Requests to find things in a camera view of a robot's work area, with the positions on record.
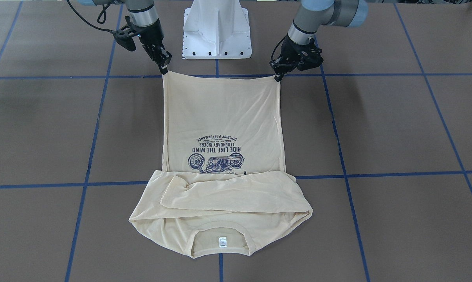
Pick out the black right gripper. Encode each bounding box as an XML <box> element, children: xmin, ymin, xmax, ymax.
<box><xmin>112</xmin><ymin>20</ymin><xmax>172</xmax><ymax>75</ymax></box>

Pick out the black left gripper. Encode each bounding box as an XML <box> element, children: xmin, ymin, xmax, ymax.
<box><xmin>270</xmin><ymin>35</ymin><xmax>324</xmax><ymax>82</ymax></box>

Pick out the beige long-sleeve printed shirt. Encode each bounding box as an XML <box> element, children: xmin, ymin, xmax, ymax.
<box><xmin>129</xmin><ymin>71</ymin><xmax>313</xmax><ymax>259</ymax></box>

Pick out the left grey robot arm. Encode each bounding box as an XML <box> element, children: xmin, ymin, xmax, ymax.
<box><xmin>269</xmin><ymin>0</ymin><xmax>368</xmax><ymax>82</ymax></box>

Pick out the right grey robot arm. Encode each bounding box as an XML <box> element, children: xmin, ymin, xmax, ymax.
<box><xmin>77</xmin><ymin>0</ymin><xmax>172</xmax><ymax>75</ymax></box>

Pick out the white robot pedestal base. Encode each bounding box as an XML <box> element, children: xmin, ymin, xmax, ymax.
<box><xmin>182</xmin><ymin>0</ymin><xmax>252</xmax><ymax>60</ymax></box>

